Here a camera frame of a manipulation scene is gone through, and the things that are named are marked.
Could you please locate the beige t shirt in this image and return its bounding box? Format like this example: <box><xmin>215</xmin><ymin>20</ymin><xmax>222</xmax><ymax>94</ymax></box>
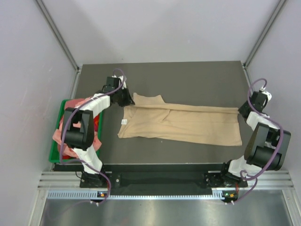
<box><xmin>118</xmin><ymin>93</ymin><xmax>242</xmax><ymax>146</ymax></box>

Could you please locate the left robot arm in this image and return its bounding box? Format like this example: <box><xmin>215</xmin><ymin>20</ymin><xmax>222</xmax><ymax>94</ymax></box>
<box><xmin>61</xmin><ymin>75</ymin><xmax>135</xmax><ymax>187</ymax></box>

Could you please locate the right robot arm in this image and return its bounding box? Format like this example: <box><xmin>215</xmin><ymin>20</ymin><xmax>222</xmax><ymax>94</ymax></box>
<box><xmin>219</xmin><ymin>89</ymin><xmax>291</xmax><ymax>186</ymax></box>

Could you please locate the red t shirt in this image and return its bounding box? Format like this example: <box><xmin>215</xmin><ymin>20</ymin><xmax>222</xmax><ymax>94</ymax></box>
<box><xmin>58</xmin><ymin>113</ymin><xmax>102</xmax><ymax>160</ymax></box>

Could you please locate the green plastic bin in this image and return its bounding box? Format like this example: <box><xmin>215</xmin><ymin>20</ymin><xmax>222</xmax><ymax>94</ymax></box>
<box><xmin>49</xmin><ymin>111</ymin><xmax>103</xmax><ymax>163</ymax></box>

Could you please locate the pink t shirt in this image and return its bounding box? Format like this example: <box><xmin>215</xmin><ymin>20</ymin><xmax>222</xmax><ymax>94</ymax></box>
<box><xmin>53</xmin><ymin>97</ymin><xmax>101</xmax><ymax>153</ymax></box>

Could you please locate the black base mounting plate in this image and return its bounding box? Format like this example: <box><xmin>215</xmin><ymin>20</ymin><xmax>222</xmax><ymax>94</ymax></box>
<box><xmin>79</xmin><ymin>164</ymin><xmax>247</xmax><ymax>195</ymax></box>

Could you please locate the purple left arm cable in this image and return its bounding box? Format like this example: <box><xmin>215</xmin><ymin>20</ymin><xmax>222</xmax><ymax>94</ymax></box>
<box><xmin>57</xmin><ymin>68</ymin><xmax>127</xmax><ymax>204</ymax></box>

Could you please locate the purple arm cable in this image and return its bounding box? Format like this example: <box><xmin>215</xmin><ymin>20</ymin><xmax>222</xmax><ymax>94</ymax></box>
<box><xmin>225</xmin><ymin>79</ymin><xmax>284</xmax><ymax>204</ymax></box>
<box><xmin>57</xmin><ymin>68</ymin><xmax>127</xmax><ymax>204</ymax></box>

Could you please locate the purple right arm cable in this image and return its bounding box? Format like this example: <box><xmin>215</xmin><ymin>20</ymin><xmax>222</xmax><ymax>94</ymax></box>
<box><xmin>225</xmin><ymin>79</ymin><xmax>284</xmax><ymax>204</ymax></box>

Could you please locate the left aluminium frame post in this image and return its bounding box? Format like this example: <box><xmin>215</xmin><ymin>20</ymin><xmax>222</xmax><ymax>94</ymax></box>
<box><xmin>34</xmin><ymin>0</ymin><xmax>79</xmax><ymax>72</ymax></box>

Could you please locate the aluminium frame post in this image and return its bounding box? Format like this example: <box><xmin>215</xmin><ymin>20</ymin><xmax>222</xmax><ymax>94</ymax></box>
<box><xmin>34</xmin><ymin>0</ymin><xmax>79</xmax><ymax>72</ymax></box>
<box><xmin>243</xmin><ymin>0</ymin><xmax>288</xmax><ymax>70</ymax></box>

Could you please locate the right aluminium frame post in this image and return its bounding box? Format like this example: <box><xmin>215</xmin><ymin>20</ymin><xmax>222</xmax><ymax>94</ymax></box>
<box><xmin>243</xmin><ymin>0</ymin><xmax>288</xmax><ymax>70</ymax></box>

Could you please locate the slotted cable duct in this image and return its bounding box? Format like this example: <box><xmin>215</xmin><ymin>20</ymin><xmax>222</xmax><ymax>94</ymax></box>
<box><xmin>47</xmin><ymin>188</ymin><xmax>238</xmax><ymax>200</ymax></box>

